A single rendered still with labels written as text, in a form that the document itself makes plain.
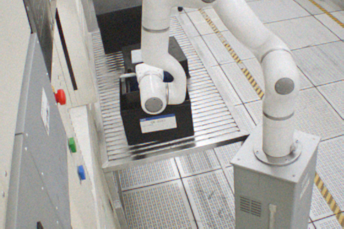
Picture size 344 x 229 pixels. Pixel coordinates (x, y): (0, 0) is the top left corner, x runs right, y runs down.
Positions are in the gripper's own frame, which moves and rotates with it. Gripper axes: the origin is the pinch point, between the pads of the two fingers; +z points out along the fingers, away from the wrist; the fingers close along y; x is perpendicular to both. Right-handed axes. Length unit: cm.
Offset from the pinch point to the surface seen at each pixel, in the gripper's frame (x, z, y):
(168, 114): -17.4, -13.8, 4.3
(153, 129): -23.6, -13.8, -2.4
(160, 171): -106, 51, -5
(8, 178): 51, -118, -17
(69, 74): -2.7, 4.6, -32.9
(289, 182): -31, -49, 43
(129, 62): -19.6, 36.8, -9.8
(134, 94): -8.0, -10.2, -7.2
